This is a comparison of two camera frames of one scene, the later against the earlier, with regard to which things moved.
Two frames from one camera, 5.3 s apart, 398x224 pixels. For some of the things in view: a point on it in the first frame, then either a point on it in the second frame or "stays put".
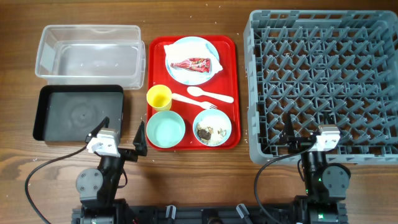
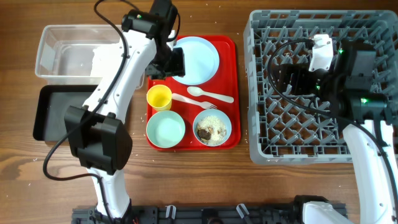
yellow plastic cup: [159, 98] stays put
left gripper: [140, 145] to [178, 66]
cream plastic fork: [203, 104] stays put
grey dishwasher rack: [309, 63] stays put
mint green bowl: [165, 129] stays put
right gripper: [302, 145] to [288, 79]
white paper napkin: [193, 58] to [106, 62]
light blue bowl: [212, 127] stays put
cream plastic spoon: [198, 91] stays put
